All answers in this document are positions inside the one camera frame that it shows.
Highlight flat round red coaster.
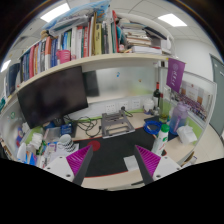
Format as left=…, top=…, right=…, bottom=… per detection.
left=87, top=140, right=102, bottom=152

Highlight dark wine bottle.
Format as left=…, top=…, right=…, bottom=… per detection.
left=152, top=81, right=162, bottom=108

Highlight purple pennant flag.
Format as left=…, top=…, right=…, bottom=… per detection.
left=165, top=58, right=186, bottom=94

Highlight black-white patterned mug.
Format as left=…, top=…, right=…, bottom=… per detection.
left=57, top=133, right=76, bottom=153

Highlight white folded tissue stack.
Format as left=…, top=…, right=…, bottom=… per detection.
left=28, top=132, right=44, bottom=152

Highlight clear plastic box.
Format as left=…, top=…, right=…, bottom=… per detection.
left=43, top=126, right=63, bottom=143

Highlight group photo poster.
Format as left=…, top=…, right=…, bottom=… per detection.
left=171, top=79, right=214, bottom=124

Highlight blue coiled cable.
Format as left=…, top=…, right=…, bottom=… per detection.
left=143, top=119, right=163, bottom=136

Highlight white ceramic jar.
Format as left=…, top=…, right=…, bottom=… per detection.
left=143, top=98, right=155, bottom=113

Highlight white wall socket row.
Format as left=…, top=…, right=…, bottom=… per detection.
left=104, top=98, right=143, bottom=114

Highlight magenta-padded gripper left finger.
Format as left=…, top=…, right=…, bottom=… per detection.
left=43, top=144, right=94, bottom=187

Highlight purple translucent water jug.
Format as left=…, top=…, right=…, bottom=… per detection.
left=168, top=101, right=190, bottom=136

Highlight white crumpled tissue pack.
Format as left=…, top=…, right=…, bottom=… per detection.
left=175, top=124, right=198, bottom=145

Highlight black red-edged desk mat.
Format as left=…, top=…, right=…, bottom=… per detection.
left=71, top=126, right=168, bottom=178

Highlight ceiling lights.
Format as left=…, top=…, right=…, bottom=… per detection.
left=0, top=2, right=188, bottom=73

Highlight grey metal laptop stand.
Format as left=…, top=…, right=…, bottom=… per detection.
left=100, top=111, right=136, bottom=139

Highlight black cable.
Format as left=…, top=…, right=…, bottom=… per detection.
left=68, top=114, right=103, bottom=138

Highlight black computer monitor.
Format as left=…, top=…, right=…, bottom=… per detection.
left=16, top=65, right=90, bottom=130

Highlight white green-capped drink bottle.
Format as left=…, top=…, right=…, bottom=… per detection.
left=151, top=123, right=171, bottom=157

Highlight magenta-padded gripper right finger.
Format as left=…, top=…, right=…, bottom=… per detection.
left=133, top=144, right=183, bottom=186

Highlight beige shelf with books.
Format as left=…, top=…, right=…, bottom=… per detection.
left=2, top=1, right=176, bottom=101

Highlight white paper sheet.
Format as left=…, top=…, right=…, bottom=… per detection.
left=43, top=142, right=80, bottom=162

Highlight grey door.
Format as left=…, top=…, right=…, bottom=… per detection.
left=209, top=53, right=224, bottom=138

